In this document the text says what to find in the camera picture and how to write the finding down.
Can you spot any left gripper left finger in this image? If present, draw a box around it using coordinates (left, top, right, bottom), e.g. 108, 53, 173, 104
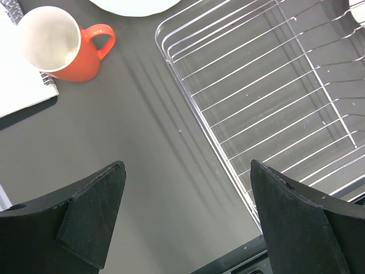
1, 161, 126, 273

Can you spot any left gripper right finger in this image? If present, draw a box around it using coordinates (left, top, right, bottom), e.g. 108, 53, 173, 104
250, 160, 364, 273

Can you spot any orange mug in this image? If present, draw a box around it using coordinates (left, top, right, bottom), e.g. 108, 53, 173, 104
17, 6, 116, 82

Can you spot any orange and white bowl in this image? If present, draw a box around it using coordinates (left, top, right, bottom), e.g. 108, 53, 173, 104
348, 0, 365, 27

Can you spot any white paper booklet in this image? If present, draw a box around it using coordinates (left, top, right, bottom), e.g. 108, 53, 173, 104
1, 1, 59, 118

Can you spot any white blue-rimmed plate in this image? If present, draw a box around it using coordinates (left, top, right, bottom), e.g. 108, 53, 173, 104
90, 0, 180, 17

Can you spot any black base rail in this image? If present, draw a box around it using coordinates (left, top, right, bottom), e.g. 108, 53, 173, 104
192, 193, 364, 273

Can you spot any wire dish rack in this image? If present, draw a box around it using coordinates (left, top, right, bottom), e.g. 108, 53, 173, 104
155, 1, 364, 223

